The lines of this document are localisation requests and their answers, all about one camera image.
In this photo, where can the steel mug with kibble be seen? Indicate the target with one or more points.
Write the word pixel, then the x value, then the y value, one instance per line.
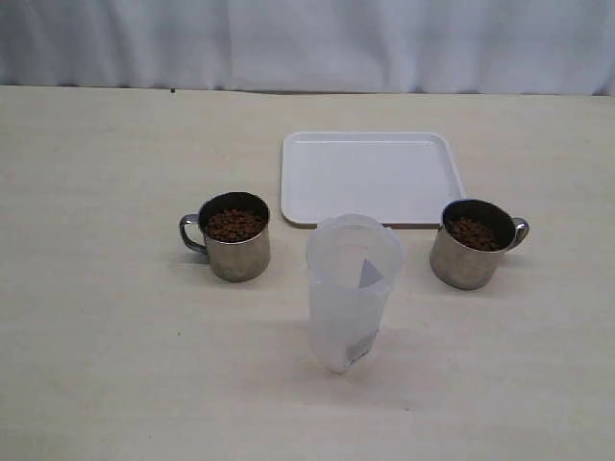
pixel 230 231

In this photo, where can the translucent plastic container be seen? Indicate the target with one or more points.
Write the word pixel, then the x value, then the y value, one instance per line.
pixel 352 265

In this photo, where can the white plastic tray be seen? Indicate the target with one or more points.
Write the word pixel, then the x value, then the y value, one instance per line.
pixel 401 179

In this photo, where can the white curtain backdrop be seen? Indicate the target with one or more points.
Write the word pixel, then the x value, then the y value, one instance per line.
pixel 519 47

